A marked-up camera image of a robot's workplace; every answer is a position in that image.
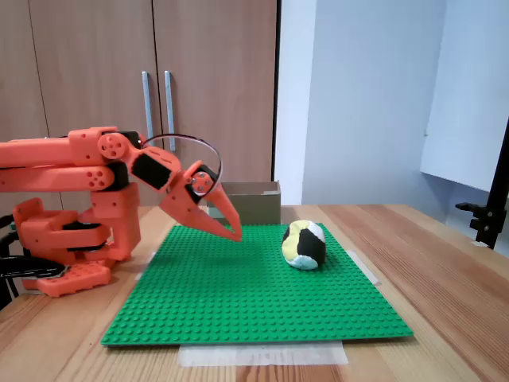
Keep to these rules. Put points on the green studded baseplate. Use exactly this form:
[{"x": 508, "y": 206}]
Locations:
[{"x": 258, "y": 298}]

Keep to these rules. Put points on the wooden cabinet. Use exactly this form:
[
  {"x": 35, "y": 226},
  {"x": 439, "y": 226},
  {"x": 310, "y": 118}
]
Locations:
[{"x": 218, "y": 79}]

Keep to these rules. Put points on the brown cardboard box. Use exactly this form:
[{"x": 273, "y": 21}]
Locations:
[{"x": 258, "y": 207}]

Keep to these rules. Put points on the black camera stand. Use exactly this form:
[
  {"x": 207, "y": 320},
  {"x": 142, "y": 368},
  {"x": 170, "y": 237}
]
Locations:
[{"x": 499, "y": 191}]

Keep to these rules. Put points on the yellow black white soft ball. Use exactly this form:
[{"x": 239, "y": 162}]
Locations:
[{"x": 304, "y": 244}]

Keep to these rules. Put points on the masking tape strip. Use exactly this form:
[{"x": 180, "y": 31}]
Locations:
[
  {"x": 143, "y": 272},
  {"x": 258, "y": 356},
  {"x": 367, "y": 270}
]

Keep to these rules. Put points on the black table clamp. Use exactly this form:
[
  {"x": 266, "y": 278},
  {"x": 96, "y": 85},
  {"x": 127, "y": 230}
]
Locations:
[{"x": 28, "y": 266}]

